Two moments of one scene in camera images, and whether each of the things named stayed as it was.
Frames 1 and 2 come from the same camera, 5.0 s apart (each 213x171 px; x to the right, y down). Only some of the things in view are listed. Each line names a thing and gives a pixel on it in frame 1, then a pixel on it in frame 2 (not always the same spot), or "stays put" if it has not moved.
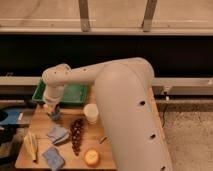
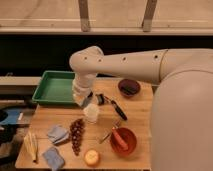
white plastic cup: (91, 112) stays put
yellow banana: (31, 144) stays put
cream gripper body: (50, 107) → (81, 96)
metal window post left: (84, 15) stays put
